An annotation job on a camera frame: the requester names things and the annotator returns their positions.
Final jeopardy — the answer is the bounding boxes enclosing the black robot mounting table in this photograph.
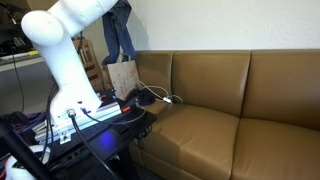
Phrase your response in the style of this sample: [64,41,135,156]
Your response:
[41,97,158,180]

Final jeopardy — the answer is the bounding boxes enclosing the white round device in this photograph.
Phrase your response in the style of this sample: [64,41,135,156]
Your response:
[4,144,53,180]

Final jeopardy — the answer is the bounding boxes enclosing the wooden folding chair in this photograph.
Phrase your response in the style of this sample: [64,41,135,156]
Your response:
[73,37,105,93]

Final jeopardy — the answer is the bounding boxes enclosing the black tripod pole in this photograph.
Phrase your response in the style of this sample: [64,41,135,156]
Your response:
[0,114,52,180]

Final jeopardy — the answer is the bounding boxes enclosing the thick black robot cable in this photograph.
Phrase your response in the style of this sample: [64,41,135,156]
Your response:
[66,109,118,180]

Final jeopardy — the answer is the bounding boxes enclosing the dark navy garment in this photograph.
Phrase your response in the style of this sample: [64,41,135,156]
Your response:
[127,87,157,107]

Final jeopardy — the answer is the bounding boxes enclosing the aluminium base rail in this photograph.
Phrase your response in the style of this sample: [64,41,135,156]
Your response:
[33,101,123,145]

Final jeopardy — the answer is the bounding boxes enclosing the thin black hanging cable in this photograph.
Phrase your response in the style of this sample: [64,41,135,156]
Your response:
[10,49,27,114]

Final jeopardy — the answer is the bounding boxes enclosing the tan leather sofa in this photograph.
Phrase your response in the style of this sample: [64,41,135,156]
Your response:
[127,49,320,180]

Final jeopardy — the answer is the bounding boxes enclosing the brown paper bag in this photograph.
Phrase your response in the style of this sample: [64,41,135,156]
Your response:
[101,54,141,101]

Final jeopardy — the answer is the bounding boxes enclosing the cluttered background desk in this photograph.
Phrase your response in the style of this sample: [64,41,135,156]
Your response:
[0,3,46,73]

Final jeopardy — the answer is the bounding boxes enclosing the blue denim jeans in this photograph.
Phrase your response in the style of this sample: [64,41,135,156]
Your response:
[101,0,137,66]

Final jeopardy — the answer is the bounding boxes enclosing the white charger cable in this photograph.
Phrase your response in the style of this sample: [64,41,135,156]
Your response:
[138,80,184,105]

